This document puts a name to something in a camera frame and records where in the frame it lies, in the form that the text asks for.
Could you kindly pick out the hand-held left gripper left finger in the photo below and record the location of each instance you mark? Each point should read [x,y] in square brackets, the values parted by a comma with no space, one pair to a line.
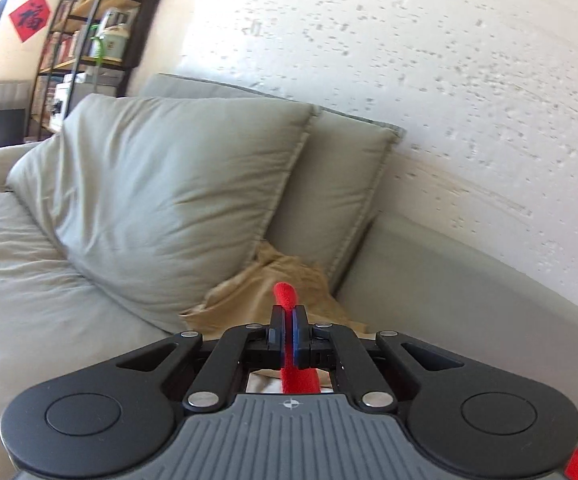
[282,332]

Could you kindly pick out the red diamond paper decoration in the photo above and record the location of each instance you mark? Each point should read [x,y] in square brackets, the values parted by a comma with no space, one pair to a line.
[30,17]

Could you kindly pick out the red sweater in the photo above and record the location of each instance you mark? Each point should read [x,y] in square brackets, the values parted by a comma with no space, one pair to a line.
[286,295]

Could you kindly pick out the row of books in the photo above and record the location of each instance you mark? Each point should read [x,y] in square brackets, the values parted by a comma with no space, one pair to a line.
[61,50]

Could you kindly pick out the white radiator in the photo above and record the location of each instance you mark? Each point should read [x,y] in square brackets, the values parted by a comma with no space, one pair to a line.
[9,95]

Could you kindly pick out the large grey-green pillow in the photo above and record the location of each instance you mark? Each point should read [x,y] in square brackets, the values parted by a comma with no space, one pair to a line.
[159,195]

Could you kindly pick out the green plant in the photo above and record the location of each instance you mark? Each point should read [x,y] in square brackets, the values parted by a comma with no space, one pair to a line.
[98,45]

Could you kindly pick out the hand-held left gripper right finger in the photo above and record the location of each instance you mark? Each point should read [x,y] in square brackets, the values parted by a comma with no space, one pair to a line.
[300,332]

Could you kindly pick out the grey sofa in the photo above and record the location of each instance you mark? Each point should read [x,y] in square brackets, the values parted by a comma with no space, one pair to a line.
[444,310]

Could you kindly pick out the tan garment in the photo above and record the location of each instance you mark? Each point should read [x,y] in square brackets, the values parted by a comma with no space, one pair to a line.
[269,285]

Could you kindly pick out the wooden bookshelf with items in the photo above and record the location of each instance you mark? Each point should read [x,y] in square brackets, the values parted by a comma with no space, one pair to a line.
[84,20]

